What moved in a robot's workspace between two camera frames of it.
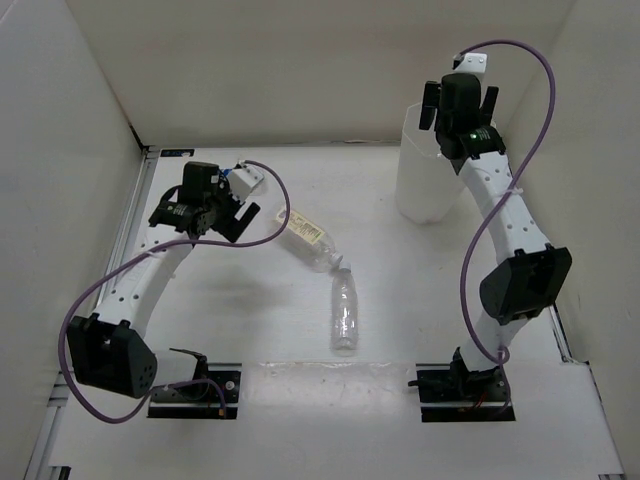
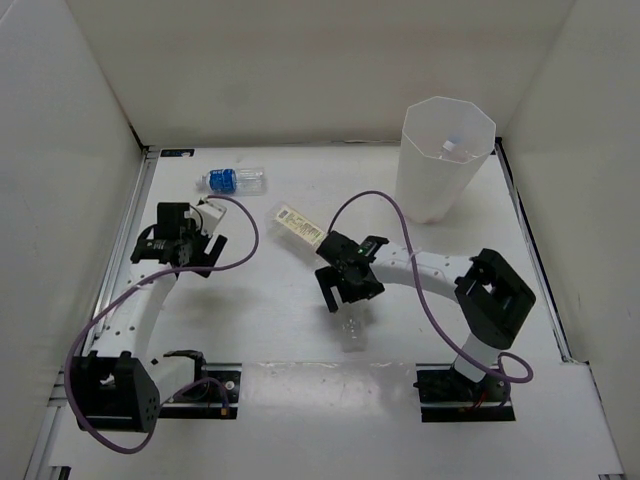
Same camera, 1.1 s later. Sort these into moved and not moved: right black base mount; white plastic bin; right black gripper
Moved: right black gripper
Not moved: right black base mount; white plastic bin
